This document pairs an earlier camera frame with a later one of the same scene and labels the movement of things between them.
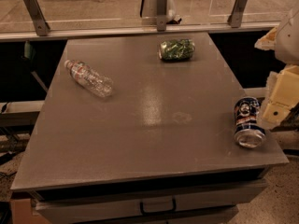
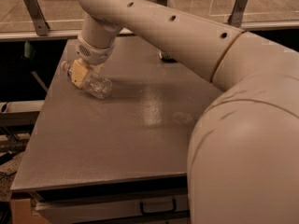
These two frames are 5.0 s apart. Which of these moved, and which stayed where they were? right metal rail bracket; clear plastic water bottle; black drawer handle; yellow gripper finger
Moved: yellow gripper finger
Stayed: black drawer handle; clear plastic water bottle; right metal rail bracket
